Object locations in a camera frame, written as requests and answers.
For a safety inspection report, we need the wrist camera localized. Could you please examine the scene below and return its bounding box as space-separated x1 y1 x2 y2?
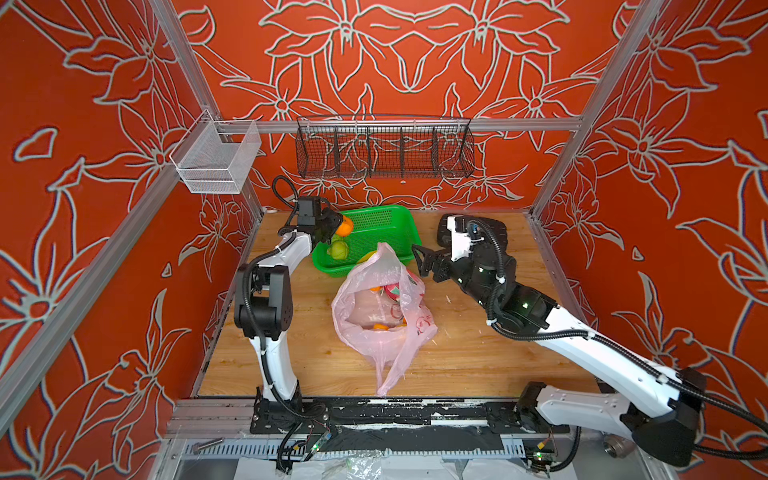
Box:
297 196 323 233
446 215 472 262

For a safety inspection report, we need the black plastic tool case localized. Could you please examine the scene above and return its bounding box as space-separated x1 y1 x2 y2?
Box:
436 214 508 257

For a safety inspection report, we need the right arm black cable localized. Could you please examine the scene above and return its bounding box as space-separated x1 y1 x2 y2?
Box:
473 218 768 462

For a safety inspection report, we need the pink plastic bag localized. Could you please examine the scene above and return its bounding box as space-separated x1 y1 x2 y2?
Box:
331 243 438 397

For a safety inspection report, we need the clear plastic wrap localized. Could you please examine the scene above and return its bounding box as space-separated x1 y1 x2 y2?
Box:
319 452 406 480

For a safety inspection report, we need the green apple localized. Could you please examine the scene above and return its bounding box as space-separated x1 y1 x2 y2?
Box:
328 240 350 261

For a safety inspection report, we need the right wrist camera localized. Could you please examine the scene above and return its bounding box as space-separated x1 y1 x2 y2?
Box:
446 215 472 262

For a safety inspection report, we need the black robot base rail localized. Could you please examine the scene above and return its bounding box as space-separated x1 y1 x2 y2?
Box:
245 396 573 460

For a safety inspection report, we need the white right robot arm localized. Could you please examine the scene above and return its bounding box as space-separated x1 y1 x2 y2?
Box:
412 245 706 467

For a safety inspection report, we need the metal pipe fitting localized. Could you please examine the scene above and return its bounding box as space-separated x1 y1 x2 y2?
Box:
603 435 635 458

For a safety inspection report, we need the white wire wall basket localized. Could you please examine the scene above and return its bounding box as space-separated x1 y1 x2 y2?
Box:
170 109 262 194

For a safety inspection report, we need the black wire wall basket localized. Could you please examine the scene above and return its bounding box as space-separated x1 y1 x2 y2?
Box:
295 113 476 180

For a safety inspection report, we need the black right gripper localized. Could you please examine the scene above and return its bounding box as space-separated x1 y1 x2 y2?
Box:
412 232 501 311

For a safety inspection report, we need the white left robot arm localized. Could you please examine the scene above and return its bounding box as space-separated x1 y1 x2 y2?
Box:
234 197 344 420

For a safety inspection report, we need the green plastic basket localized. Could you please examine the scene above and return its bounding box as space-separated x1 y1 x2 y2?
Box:
311 205 422 278

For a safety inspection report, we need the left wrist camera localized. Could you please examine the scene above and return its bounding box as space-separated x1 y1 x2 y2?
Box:
297 196 323 233

